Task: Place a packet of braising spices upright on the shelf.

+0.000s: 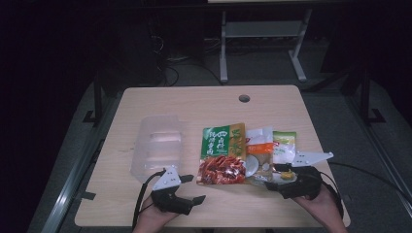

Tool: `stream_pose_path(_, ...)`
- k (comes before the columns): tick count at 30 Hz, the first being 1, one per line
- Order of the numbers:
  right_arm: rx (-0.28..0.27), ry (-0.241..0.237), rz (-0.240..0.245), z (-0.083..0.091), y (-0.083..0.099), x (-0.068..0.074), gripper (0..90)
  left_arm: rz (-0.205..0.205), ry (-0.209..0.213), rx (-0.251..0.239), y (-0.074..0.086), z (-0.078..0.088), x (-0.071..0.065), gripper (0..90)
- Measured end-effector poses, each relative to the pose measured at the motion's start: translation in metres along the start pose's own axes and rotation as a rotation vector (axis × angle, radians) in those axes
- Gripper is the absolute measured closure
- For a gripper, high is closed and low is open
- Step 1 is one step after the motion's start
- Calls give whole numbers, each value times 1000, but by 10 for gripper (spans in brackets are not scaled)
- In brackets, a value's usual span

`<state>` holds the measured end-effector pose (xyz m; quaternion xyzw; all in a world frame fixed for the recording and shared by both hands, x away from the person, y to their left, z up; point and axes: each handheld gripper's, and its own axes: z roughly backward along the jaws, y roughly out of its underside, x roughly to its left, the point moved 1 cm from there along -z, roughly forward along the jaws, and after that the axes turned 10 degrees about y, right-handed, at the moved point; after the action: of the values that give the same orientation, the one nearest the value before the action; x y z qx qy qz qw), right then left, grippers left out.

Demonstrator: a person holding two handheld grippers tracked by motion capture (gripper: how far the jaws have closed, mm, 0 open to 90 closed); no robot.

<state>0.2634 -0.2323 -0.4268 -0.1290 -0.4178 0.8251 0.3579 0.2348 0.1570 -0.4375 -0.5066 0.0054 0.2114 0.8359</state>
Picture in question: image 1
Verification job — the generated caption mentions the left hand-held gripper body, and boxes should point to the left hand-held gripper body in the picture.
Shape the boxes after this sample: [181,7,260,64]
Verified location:
[150,164,195,216]

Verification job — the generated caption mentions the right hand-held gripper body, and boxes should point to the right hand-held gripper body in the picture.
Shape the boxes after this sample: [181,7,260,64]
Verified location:
[275,150,335,200]

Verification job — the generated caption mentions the light green white packet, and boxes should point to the light green white packet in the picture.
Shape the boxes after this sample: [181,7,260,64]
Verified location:
[271,130,297,183]

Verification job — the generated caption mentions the orange and white packet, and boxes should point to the orange and white packet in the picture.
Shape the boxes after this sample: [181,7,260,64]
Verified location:
[244,125,276,187]

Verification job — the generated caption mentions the green seasoning packet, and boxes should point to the green seasoning packet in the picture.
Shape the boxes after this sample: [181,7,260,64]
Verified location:
[195,121,248,186]

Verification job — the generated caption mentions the clear plastic container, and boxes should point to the clear plastic container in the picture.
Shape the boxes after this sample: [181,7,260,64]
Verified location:
[129,115,185,184]

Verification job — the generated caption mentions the person's left hand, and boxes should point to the person's left hand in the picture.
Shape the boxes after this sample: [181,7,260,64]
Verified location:
[132,195,180,233]

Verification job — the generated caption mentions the person's right hand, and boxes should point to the person's right hand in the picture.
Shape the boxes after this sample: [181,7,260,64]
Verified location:
[292,183,345,233]

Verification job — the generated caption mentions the black metal stand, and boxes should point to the black metal stand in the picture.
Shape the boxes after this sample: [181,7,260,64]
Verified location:
[359,67,387,126]
[82,72,105,126]

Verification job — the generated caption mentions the left hand-held gripper cable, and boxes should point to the left hand-held gripper cable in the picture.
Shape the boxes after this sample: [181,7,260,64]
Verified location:
[131,169,167,231]

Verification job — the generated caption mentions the hand-held gripper cable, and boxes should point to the hand-held gripper cable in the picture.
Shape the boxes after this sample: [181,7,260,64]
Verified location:
[320,160,412,219]
[131,169,167,231]

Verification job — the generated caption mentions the right hand-held gripper cable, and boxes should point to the right hand-held gripper cable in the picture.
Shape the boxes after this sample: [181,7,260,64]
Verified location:
[320,160,412,219]

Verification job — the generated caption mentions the metal floor rail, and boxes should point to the metal floor rail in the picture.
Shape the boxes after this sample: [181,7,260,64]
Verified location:
[40,139,108,233]
[344,95,412,208]

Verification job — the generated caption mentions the black floor cable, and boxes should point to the black floor cable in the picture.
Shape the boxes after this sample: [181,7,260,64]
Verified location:
[152,33,224,87]

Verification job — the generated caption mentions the white metal table frame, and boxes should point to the white metal table frame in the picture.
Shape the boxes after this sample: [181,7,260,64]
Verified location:
[219,8,314,83]

